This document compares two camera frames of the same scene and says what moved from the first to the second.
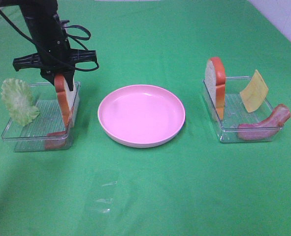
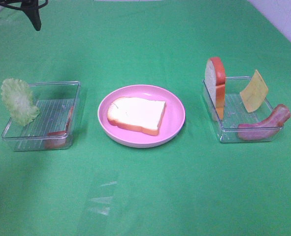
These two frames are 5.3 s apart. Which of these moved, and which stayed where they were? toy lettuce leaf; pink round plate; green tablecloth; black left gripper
Moved: black left gripper
Stayed: pink round plate; toy lettuce leaf; green tablecloth
